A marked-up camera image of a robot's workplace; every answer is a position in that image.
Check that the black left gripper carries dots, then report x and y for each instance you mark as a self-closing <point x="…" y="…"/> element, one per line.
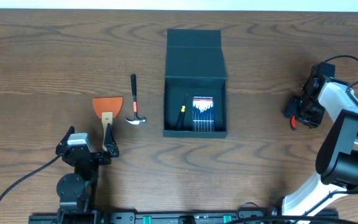
<point x="89" y="156"/>

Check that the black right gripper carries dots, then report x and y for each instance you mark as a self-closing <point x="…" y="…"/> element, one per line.
<point x="291" y="110"/>

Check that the red handled pliers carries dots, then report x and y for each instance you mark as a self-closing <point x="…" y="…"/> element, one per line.
<point x="293" y="123"/>

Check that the orange scraper wooden handle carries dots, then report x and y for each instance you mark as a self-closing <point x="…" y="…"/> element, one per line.
<point x="107" y="108"/>

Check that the small black claw hammer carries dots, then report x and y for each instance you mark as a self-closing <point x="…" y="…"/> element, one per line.
<point x="136" y="120"/>

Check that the precision screwdriver set case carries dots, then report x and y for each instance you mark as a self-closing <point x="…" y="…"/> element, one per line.
<point x="203" y="114"/>

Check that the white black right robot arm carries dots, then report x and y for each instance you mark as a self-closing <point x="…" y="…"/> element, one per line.
<point x="336" y="165"/>

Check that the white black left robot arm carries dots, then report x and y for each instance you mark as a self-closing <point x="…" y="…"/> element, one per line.
<point x="77" y="190"/>

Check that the black yellow screwdriver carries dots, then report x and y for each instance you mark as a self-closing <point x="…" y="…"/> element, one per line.
<point x="181" y="116"/>

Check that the black open gift box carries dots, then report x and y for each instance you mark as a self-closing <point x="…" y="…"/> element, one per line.
<point x="195" y="66"/>

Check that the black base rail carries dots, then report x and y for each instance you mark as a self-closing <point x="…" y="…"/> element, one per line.
<point x="145" y="218"/>

